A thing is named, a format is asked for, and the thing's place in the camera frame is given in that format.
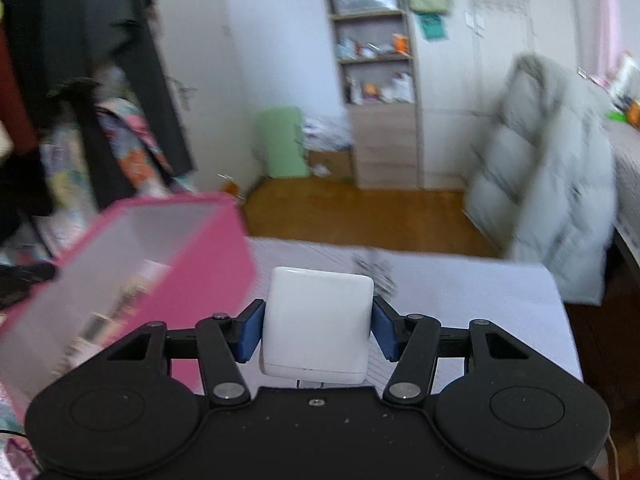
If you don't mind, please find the white power adapter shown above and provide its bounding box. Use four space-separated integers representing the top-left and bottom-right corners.
258 266 376 387

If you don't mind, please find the black hanging garment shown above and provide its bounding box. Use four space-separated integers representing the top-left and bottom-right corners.
0 0 197 213

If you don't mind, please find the wooden shelf cabinet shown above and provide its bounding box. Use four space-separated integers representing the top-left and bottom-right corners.
320 0 425 192

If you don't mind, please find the desk with clutter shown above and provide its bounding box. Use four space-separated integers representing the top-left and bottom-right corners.
602 52 640 266

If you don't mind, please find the grey puffer jacket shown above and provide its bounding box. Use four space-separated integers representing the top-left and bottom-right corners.
461 52 620 307

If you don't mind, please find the brown cardboard box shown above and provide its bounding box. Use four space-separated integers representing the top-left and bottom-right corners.
304 149 357 182

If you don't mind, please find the red garment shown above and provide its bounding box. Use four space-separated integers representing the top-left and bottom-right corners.
0 24 42 153

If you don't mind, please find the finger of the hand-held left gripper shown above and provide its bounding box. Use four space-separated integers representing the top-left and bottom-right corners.
0 261 57 311

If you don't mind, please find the light wooden wardrobe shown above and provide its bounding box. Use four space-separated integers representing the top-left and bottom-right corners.
400 0 593 192

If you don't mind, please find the green paper sheet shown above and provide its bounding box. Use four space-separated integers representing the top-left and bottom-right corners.
414 12 447 42

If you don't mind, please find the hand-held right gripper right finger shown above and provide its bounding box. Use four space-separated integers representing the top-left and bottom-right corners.
371 295 531 409

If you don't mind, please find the pink cardboard box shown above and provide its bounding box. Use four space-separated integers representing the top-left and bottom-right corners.
0 192 260 418

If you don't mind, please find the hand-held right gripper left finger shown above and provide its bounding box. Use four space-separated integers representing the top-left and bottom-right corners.
105 299 266 407

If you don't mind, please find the floral quilt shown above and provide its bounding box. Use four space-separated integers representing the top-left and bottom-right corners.
39 96 198 261

